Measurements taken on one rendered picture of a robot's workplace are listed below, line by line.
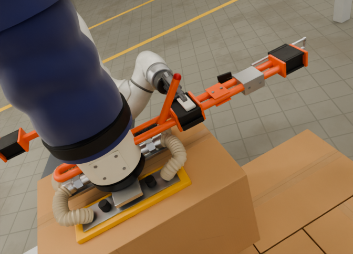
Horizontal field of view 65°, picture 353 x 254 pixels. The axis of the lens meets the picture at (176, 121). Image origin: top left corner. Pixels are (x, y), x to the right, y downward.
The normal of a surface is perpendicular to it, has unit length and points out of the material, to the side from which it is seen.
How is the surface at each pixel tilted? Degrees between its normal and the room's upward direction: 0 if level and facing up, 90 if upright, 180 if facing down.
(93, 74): 103
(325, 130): 0
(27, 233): 0
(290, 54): 1
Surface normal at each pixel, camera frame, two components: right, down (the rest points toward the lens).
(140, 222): -0.29, -0.71
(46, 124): -0.30, 0.60
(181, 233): 0.38, 0.53
